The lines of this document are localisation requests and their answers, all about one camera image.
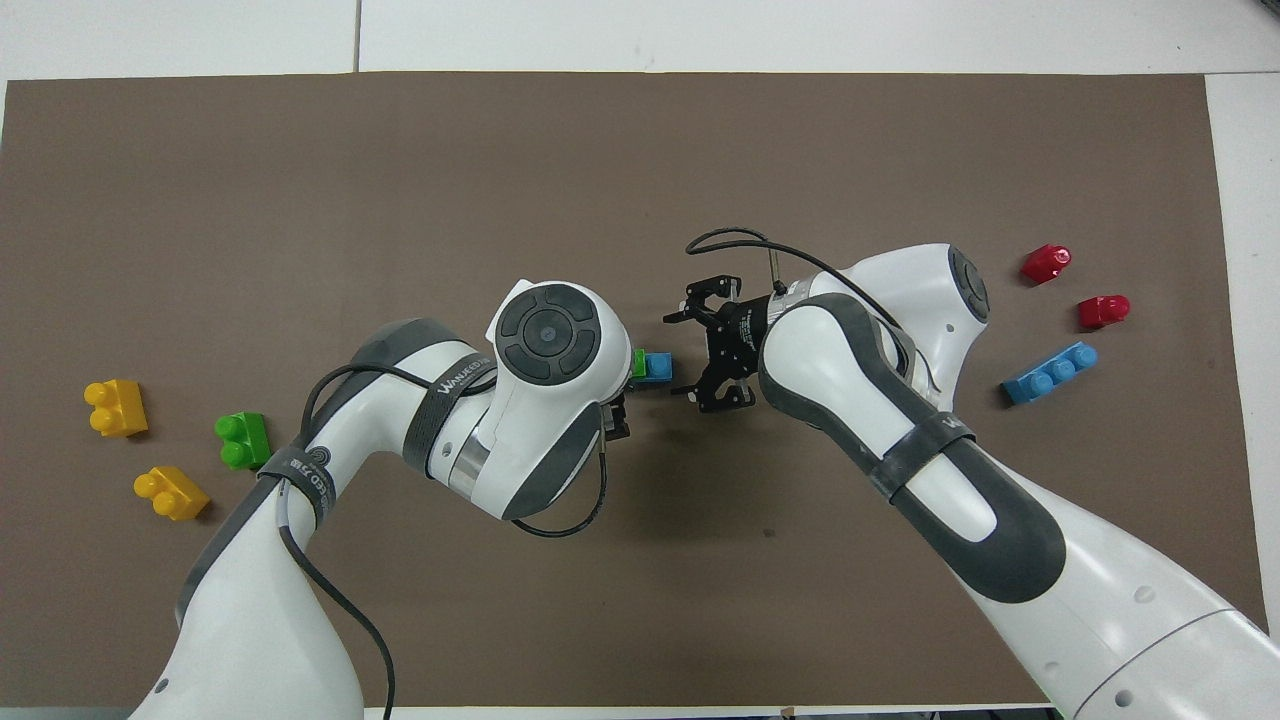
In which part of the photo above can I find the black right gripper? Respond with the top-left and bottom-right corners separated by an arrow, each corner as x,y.
600,275 -> 776,441

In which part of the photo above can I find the red small toy block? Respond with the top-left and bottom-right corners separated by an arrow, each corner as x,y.
1021,244 -> 1073,286
1078,295 -> 1132,330

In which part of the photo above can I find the yellow two-stud toy block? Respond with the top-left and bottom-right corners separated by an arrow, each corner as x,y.
84,379 -> 149,439
134,466 -> 211,522

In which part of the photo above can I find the brown table mat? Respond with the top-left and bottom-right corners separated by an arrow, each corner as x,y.
0,72 -> 1269,711

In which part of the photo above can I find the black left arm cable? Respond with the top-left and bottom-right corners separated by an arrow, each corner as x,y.
275,362 -> 611,720

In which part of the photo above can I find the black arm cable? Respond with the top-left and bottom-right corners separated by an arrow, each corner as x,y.
275,362 -> 611,720
685,228 -> 901,331

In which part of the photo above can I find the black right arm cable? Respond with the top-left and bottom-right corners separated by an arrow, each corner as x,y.
685,228 -> 901,331

